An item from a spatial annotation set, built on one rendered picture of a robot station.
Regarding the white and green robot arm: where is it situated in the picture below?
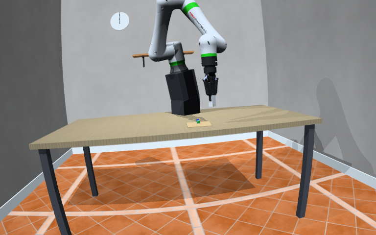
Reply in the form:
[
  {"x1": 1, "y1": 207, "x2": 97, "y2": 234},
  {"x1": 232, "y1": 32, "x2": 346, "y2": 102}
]
[{"x1": 148, "y1": 0, "x2": 227, "y2": 74}]

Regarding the beige square mat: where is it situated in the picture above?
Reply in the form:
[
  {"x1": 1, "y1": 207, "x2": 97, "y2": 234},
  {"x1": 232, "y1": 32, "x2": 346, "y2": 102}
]
[{"x1": 187, "y1": 121, "x2": 212, "y2": 128}]

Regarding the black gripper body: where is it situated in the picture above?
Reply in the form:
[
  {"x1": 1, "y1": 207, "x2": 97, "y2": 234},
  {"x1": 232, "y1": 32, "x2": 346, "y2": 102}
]
[{"x1": 204, "y1": 67, "x2": 216, "y2": 82}]

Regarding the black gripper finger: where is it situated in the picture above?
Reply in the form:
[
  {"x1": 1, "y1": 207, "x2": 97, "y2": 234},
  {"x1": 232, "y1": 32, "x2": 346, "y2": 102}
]
[
  {"x1": 202, "y1": 76, "x2": 213, "y2": 107},
  {"x1": 212, "y1": 76, "x2": 218, "y2": 106}
]

